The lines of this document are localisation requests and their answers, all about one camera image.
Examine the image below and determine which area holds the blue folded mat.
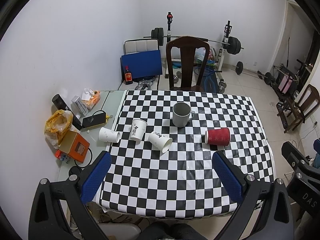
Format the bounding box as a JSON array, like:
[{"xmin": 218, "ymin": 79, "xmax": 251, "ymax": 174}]
[{"xmin": 121, "ymin": 50, "xmax": 162, "ymax": 79}]

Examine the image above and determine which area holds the black white checkered tablecloth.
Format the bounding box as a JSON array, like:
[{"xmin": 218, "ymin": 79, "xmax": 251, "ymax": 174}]
[{"xmin": 95, "ymin": 90, "xmax": 274, "ymax": 219}]

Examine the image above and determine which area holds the yellow plastic bag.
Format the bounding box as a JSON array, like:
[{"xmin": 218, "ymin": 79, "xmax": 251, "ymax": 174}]
[{"xmin": 44, "ymin": 110, "xmax": 73, "ymax": 148}]

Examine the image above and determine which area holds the white paper cup lying left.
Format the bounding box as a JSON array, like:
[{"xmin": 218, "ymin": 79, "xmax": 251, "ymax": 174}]
[{"xmin": 99, "ymin": 127, "xmax": 120, "ymax": 143}]

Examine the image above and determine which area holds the wooden chair by door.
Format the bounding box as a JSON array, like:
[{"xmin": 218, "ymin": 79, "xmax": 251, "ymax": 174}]
[{"xmin": 276, "ymin": 84, "xmax": 319, "ymax": 133}]

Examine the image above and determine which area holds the white paper cup upright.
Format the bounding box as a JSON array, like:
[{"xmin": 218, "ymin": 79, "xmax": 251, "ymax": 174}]
[{"xmin": 130, "ymin": 118, "xmax": 147, "ymax": 142}]

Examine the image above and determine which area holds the small white box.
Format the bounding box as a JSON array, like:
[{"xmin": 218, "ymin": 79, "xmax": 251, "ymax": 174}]
[{"xmin": 72, "ymin": 96, "xmax": 88, "ymax": 116}]

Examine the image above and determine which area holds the black power bank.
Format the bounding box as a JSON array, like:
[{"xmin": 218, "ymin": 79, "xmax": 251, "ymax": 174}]
[{"xmin": 82, "ymin": 112, "xmax": 107, "ymax": 128}]

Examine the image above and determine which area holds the dark bottle red label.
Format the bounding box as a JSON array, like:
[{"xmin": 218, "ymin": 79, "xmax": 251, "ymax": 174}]
[{"xmin": 125, "ymin": 66, "xmax": 133, "ymax": 85}]

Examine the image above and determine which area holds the orange tissue pack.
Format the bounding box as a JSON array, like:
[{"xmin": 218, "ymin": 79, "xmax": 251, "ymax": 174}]
[{"xmin": 81, "ymin": 88, "xmax": 100, "ymax": 110}]

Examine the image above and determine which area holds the white paper cup lying centre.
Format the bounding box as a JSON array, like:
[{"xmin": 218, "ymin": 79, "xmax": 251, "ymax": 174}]
[{"xmin": 148, "ymin": 131, "xmax": 172, "ymax": 153}]

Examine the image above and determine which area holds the red ribbed paper cup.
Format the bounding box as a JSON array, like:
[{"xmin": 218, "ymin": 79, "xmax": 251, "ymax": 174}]
[{"xmin": 204, "ymin": 128, "xmax": 231, "ymax": 146}]

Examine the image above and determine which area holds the orange cardboard box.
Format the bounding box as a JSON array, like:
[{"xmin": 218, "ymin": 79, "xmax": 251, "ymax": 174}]
[{"xmin": 59, "ymin": 131, "xmax": 90, "ymax": 163}]

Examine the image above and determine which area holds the dark wooden chair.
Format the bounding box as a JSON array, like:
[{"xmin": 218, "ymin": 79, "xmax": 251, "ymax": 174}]
[{"xmin": 166, "ymin": 36, "xmax": 210, "ymax": 92}]

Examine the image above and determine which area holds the small barbell on floor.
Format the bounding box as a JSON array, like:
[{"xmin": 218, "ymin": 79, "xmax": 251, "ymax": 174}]
[{"xmin": 235, "ymin": 61, "xmax": 275, "ymax": 85}]

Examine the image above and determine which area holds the grey ceramic mug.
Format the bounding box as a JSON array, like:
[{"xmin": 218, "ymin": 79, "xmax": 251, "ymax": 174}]
[{"xmin": 172, "ymin": 102, "xmax": 195, "ymax": 128}]

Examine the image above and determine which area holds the barbell with black plates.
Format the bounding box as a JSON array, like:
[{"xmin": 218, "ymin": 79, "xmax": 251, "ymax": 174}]
[{"xmin": 144, "ymin": 28, "xmax": 244, "ymax": 55}]

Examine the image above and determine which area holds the white paper cup lying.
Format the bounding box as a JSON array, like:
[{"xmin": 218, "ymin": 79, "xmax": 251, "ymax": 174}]
[
  {"xmin": 148, "ymin": 131, "xmax": 172, "ymax": 153},
  {"xmin": 99, "ymin": 127, "xmax": 120, "ymax": 143}
]

